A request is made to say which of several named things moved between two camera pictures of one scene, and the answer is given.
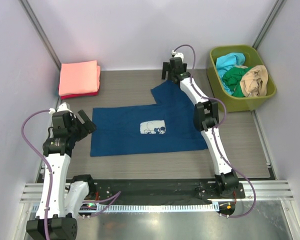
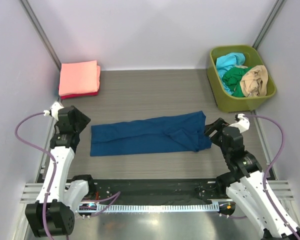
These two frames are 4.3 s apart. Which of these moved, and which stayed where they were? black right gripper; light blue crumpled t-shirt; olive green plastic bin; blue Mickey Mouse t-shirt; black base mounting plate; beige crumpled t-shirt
Moved: blue Mickey Mouse t-shirt; black right gripper
Stayed: light blue crumpled t-shirt; beige crumpled t-shirt; black base mounting plate; olive green plastic bin
